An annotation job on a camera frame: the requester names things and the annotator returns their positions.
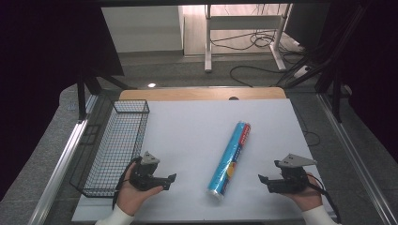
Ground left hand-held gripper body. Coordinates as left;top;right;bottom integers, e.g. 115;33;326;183
129;151;170;192

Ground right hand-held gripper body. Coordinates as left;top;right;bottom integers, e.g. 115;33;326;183
267;153;318;194

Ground person's left hand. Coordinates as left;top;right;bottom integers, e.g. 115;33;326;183
115;162;164;218

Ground person's right hand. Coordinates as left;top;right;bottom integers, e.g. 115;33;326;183
282;172;324;213

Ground blue plastic wrap roll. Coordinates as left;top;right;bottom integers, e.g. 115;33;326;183
207;121;253;203

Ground white table mat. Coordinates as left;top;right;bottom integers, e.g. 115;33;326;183
71;97;338;223

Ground black metal stand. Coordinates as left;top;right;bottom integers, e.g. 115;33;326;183
75;67;138;122
275;3;372;124

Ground white power strip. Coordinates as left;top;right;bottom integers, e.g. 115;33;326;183
293;64;312;80

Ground black curtain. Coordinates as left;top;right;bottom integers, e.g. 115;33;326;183
325;0;398;156
0;0;125;202

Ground white cabinet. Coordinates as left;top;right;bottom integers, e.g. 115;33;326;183
100;5;186;54

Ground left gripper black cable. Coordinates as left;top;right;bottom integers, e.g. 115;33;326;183
111;156;143;210

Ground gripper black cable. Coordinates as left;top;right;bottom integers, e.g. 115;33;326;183
306;173;343;223
111;156;143;210

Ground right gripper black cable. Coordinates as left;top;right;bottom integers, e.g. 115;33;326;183
306;173;343;223

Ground black wire basket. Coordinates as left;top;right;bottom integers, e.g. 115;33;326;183
69;98;151;199

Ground thin black cable loop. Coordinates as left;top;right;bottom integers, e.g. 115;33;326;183
291;102;321;147

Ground aluminium frame rail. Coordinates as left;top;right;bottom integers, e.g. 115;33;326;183
27;93;100;225
316;93;398;225

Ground long black floor cable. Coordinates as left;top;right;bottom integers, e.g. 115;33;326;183
229;64;284;88

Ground tangled black floor cables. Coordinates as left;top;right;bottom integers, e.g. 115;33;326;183
209;29;303;53

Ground white metal desk frame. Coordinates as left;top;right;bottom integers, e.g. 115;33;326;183
204;3;294;74

